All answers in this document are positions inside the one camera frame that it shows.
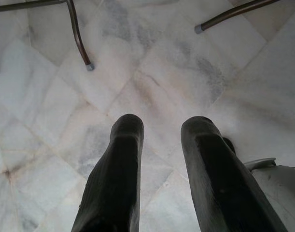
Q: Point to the brown metal chair leg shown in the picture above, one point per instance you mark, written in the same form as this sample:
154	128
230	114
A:
234	14
77	36

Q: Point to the silver robot leg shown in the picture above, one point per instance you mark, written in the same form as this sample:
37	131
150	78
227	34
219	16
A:
275	186

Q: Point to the brown metal chair rail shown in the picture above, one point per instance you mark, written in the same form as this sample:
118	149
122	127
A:
26	6

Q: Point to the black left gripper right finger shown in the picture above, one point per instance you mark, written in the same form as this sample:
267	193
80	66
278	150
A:
222	183

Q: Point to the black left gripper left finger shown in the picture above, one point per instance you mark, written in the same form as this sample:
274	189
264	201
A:
113	183

